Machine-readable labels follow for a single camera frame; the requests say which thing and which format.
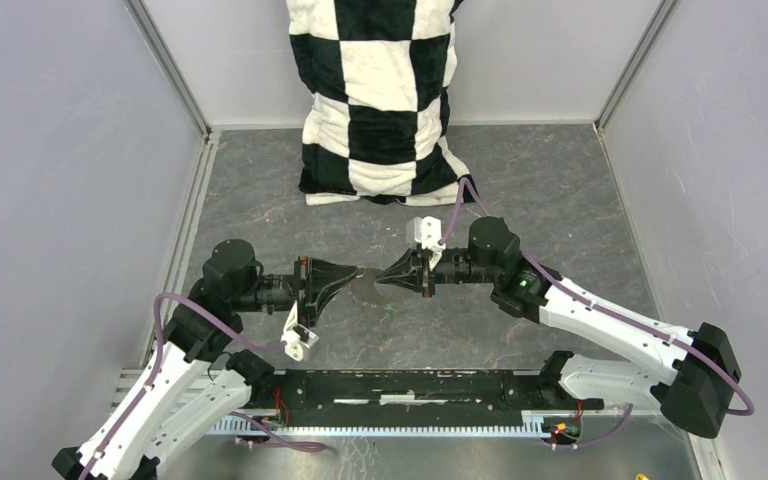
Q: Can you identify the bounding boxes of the black white checkered blanket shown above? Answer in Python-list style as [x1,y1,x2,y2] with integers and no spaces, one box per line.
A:
[287,0,471,206]

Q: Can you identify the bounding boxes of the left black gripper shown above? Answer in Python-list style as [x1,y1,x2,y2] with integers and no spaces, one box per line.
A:
[234,255,359,327]

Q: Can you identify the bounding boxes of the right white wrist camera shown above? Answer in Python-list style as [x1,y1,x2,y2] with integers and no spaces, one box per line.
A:
[406,216,446,270]

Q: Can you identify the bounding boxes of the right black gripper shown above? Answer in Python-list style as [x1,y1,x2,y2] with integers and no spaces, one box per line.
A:
[376,247,499,299]

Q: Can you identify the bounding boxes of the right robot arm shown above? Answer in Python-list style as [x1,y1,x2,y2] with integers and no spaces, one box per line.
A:
[376,217,742,439]

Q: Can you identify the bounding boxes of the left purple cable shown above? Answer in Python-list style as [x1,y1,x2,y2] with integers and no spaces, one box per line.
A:
[75,292,329,480]

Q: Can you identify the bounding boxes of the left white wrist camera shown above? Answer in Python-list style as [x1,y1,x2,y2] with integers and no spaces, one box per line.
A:
[281,302,319,362]

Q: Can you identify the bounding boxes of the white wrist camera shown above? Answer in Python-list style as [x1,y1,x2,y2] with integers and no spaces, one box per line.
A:
[406,216,446,270]
[281,302,319,362]

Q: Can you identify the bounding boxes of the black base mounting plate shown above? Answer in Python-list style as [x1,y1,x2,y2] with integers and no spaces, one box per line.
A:
[244,370,605,428]

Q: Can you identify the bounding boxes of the grey slotted cable duct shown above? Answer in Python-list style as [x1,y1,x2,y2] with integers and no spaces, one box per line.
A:
[211,413,548,439]

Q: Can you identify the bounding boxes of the large metal keyring plate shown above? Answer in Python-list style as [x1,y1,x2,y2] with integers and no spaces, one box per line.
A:
[348,267,390,306]

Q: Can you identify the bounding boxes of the aluminium frame rail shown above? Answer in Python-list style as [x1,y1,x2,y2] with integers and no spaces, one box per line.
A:
[110,368,713,417]

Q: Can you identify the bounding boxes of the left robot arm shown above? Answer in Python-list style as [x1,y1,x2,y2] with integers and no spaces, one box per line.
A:
[52,239,361,479]

